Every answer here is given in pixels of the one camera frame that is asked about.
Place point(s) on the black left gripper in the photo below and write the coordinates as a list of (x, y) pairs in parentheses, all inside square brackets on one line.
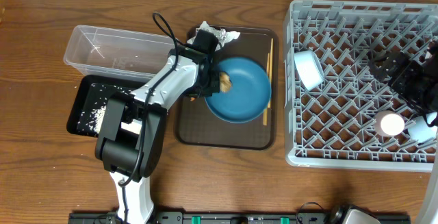
[(215, 83)]

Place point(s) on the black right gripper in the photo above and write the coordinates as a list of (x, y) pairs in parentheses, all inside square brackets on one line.
[(409, 68)]

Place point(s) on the brown mushroom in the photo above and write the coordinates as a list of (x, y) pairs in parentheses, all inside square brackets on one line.
[(225, 82)]

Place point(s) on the dark blue plate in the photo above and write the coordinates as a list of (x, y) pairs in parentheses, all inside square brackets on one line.
[(249, 95)]

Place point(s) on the pink cup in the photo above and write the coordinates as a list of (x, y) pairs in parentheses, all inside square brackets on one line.
[(388, 123)]

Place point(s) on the light blue cup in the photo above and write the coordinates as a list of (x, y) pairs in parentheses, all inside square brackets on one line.
[(419, 131)]

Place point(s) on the light blue bowl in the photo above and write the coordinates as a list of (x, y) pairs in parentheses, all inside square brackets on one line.
[(309, 69)]

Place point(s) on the white rice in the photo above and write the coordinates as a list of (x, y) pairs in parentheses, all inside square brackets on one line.
[(92, 111)]

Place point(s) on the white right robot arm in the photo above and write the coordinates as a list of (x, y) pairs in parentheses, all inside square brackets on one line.
[(416, 84)]

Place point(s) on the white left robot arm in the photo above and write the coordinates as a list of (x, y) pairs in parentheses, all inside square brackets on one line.
[(131, 136)]

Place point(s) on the grey dishwasher rack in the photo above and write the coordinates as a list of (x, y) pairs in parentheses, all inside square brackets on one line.
[(331, 126)]

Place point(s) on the black waste tray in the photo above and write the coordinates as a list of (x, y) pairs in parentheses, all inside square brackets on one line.
[(71, 125)]

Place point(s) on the crumpled foil wrapper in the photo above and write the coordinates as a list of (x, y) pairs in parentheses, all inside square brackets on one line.
[(220, 34)]

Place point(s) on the crumpled white tissue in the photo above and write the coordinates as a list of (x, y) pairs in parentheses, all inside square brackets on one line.
[(229, 36)]

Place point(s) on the brown serving tray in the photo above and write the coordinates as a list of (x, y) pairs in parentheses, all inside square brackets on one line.
[(196, 125)]

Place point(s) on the wooden chopstick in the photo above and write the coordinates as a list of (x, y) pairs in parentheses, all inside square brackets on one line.
[(265, 112), (271, 57)]

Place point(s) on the clear plastic bin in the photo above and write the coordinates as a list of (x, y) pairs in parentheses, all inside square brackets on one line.
[(117, 53)]

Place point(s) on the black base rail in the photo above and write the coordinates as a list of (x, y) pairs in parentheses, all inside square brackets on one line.
[(181, 218)]

